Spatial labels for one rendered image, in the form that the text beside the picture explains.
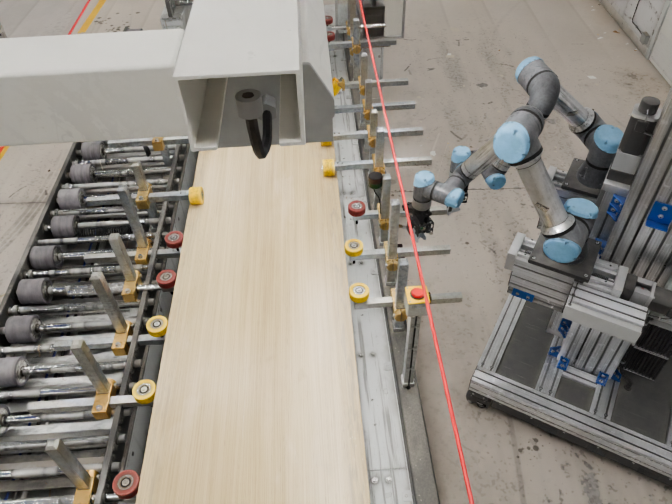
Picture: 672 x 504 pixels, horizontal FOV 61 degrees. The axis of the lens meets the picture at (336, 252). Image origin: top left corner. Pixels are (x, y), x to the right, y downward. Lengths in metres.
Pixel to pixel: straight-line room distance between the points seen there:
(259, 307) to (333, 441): 0.62
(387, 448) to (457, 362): 1.08
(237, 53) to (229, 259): 2.10
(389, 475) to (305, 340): 0.56
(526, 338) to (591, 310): 0.84
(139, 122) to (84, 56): 0.05
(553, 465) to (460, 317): 0.92
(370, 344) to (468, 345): 0.94
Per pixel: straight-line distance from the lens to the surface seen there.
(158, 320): 2.28
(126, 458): 2.25
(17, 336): 2.58
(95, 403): 2.20
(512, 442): 3.00
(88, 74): 0.37
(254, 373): 2.06
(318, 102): 0.53
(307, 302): 2.22
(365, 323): 2.50
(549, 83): 2.32
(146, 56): 0.37
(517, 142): 1.88
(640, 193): 2.30
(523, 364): 2.98
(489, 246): 3.78
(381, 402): 2.29
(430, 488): 2.08
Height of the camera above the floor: 2.61
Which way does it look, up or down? 46 degrees down
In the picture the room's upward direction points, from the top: 2 degrees counter-clockwise
